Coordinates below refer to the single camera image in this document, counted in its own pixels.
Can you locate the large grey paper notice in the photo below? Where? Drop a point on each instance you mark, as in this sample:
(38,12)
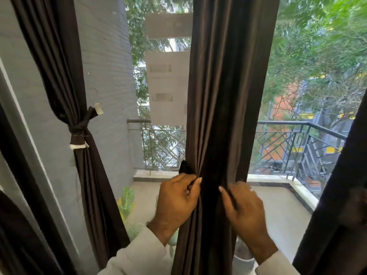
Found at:
(169,83)

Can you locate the person's left forearm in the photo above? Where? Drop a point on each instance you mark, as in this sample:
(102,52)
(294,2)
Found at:
(137,260)

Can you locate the orange brick building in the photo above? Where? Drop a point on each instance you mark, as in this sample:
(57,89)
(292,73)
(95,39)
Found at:
(284,105)

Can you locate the rubber plant in grey pot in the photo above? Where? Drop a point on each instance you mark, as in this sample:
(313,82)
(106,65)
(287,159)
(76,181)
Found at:
(243,263)

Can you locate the person's right hand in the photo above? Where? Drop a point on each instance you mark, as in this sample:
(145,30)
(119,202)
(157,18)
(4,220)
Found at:
(248,217)

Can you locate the person's right forearm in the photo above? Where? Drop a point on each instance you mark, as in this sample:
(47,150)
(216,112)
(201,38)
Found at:
(275,267)

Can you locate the dark brown curtain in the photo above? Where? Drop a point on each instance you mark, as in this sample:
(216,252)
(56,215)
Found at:
(338,211)
(57,68)
(23,243)
(229,83)

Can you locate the dark brown curtain tie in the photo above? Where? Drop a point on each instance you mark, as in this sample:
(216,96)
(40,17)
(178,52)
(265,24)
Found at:
(185,168)

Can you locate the small grey paper notice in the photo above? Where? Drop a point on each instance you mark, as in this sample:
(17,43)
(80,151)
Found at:
(169,25)

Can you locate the black metal balcony railing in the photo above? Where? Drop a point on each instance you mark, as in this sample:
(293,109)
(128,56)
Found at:
(286,122)

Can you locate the person's left hand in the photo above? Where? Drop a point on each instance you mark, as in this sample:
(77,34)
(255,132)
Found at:
(175,203)

